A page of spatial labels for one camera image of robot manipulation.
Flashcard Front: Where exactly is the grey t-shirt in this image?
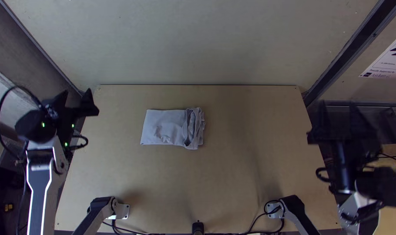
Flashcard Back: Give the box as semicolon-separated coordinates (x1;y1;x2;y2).
140;107;206;150

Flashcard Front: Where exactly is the white printed poster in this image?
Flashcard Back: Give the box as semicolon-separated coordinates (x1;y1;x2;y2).
358;28;396;79

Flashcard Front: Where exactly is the dark metal frame post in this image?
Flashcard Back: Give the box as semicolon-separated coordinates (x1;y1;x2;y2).
302;0;396;107

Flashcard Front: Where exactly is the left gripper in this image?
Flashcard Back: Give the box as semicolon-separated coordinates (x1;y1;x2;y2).
41;88;100;132

